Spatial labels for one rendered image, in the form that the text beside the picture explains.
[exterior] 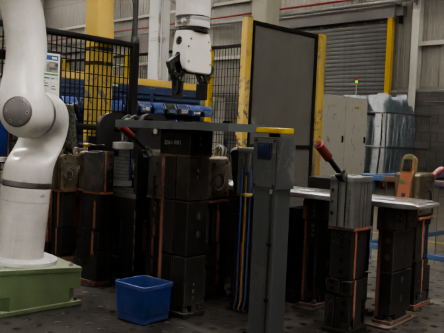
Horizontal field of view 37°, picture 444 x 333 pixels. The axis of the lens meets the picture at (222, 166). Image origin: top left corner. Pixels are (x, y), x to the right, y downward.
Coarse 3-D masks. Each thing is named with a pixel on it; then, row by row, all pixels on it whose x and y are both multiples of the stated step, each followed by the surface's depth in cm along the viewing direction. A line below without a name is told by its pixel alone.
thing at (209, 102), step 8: (216, 48) 648; (224, 48) 641; (64, 64) 851; (216, 64) 650; (128, 72) 753; (216, 72) 650; (224, 80) 642; (208, 88) 654; (208, 96) 655; (232, 96) 634; (208, 104) 655; (232, 104) 634; (208, 120) 657; (216, 136) 650; (320, 136) 560; (224, 144) 642
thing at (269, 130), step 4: (256, 128) 143; (260, 128) 142; (264, 128) 141; (268, 128) 141; (272, 128) 140; (276, 128) 139; (280, 128) 140; (284, 128) 141; (288, 128) 142; (260, 132) 142; (264, 132) 141; (268, 132) 141; (272, 132) 140; (276, 132) 139; (280, 132) 140; (284, 132) 141; (288, 132) 142; (292, 132) 143; (272, 136) 142; (276, 136) 142; (280, 136) 143
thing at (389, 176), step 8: (376, 176) 364; (384, 176) 360; (392, 176) 356; (440, 176) 424; (440, 184) 335; (424, 232) 420; (432, 232) 423; (440, 232) 429; (376, 240) 380; (376, 248) 364; (432, 256) 339; (440, 256) 336; (440, 264) 392; (440, 272) 376
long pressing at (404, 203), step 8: (232, 184) 182; (296, 192) 169; (304, 192) 167; (312, 192) 166; (320, 192) 172; (328, 192) 173; (328, 200) 163; (376, 200) 155; (384, 200) 154; (392, 200) 158; (400, 200) 159; (408, 200) 160; (416, 200) 161; (424, 200) 162; (432, 200) 163; (400, 208) 151; (408, 208) 150; (416, 208) 151; (424, 208) 153
